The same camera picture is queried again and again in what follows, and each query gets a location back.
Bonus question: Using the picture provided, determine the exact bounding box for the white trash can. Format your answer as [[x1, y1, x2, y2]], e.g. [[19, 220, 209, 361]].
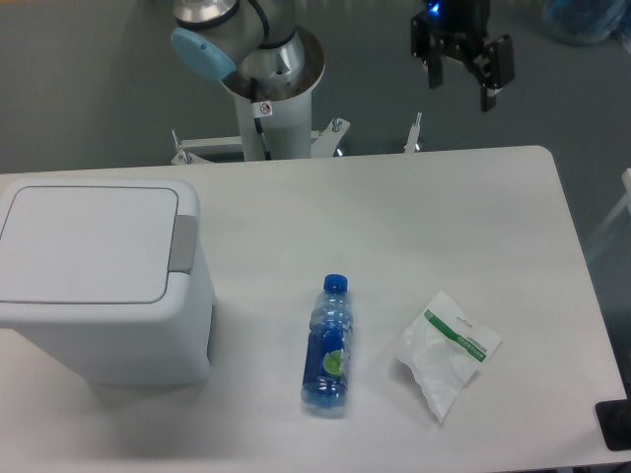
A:
[[1, 176, 215, 385]]

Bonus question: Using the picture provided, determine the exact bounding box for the clear plastic bag green label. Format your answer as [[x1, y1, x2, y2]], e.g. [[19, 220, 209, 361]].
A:
[[395, 291, 503, 423]]

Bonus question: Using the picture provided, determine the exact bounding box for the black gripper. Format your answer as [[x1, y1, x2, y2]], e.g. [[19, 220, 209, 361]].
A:
[[410, 1, 516, 112]]

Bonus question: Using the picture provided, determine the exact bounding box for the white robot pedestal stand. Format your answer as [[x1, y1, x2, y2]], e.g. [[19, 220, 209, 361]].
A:
[[170, 34, 424, 167]]

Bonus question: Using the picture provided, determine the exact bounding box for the blue plastic bottle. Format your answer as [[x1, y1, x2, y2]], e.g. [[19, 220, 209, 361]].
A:
[[301, 274, 354, 410]]

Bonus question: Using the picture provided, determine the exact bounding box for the white trash can lid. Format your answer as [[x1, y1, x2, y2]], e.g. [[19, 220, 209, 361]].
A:
[[1, 182, 198, 304]]

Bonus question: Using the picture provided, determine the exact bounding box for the blue plastic bag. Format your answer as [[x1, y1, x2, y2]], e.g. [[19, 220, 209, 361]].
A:
[[540, 0, 630, 46]]

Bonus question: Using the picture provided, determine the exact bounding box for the white furniture frame right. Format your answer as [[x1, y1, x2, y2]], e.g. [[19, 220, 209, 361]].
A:
[[585, 169, 630, 262]]

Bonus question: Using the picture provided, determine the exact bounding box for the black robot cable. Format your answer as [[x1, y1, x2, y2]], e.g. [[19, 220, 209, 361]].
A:
[[248, 77, 273, 162]]

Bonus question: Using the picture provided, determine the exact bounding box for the black device at table edge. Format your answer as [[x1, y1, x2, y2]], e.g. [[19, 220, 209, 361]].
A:
[[595, 399, 630, 451]]

